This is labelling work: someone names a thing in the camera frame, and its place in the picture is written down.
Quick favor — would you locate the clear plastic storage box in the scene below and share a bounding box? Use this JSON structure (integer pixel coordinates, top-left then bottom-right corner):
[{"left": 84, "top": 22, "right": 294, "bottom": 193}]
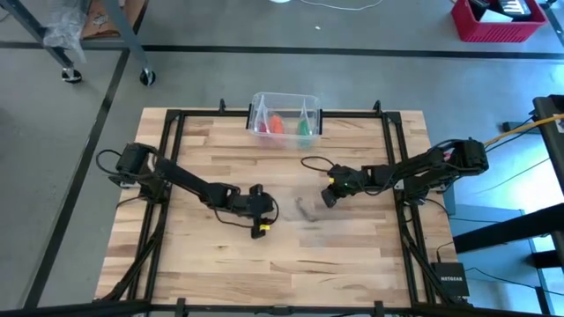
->
[{"left": 246, "top": 91, "right": 323, "bottom": 150}]

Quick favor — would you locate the white floor cable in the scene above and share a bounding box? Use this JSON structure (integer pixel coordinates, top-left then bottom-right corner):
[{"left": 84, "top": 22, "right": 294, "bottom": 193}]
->
[{"left": 301, "top": 0, "right": 385, "bottom": 11}]

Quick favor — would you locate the white paper sheet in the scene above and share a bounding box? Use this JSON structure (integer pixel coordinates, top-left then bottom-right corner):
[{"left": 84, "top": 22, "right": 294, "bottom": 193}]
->
[{"left": 478, "top": 8, "right": 515, "bottom": 24}]

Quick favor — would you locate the black metal table frame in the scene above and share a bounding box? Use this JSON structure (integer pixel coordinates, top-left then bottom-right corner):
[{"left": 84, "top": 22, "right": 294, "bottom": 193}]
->
[{"left": 94, "top": 99, "right": 475, "bottom": 317}]

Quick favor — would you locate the orange bandage roll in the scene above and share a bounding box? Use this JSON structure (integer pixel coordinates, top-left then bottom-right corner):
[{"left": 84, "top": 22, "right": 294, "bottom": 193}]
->
[{"left": 269, "top": 114, "right": 286, "bottom": 136}]

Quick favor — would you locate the red plastic crate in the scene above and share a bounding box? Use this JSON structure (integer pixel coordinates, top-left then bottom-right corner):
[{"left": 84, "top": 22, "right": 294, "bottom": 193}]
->
[{"left": 450, "top": 0, "right": 549, "bottom": 44}]

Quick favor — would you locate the grey metal rolling cart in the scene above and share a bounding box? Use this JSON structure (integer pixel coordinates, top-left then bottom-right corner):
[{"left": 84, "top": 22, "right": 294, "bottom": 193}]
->
[{"left": 0, "top": 0, "right": 158, "bottom": 87}]

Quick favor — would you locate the crumpled clear plastic wrap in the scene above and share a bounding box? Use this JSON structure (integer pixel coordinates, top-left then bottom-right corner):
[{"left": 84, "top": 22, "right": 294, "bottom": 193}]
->
[{"left": 42, "top": 6, "right": 89, "bottom": 63}]

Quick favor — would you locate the black Netgear network switch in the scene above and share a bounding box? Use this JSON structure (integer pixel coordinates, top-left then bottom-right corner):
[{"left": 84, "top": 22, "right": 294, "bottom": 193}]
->
[{"left": 430, "top": 262, "right": 471, "bottom": 299}]

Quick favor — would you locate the yellow cable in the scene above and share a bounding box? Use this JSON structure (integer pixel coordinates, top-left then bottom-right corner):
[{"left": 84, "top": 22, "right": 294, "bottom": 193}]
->
[{"left": 483, "top": 113, "right": 564, "bottom": 147}]

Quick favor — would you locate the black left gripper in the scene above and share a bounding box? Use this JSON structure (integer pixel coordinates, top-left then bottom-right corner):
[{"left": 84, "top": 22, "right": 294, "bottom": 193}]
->
[{"left": 233, "top": 184, "right": 278, "bottom": 240}]

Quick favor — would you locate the brown cardboard sheet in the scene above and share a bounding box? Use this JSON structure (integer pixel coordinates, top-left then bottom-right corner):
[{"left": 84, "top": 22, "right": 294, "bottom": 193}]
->
[{"left": 81, "top": 0, "right": 149, "bottom": 40}]

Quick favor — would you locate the black device with white keys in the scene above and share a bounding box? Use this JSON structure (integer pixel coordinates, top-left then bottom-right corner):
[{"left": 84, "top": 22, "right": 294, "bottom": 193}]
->
[{"left": 495, "top": 0, "right": 535, "bottom": 18}]

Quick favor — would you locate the black metal beam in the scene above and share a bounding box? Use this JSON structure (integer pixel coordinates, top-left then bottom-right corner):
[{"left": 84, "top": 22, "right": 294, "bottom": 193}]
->
[{"left": 453, "top": 203, "right": 564, "bottom": 254}]

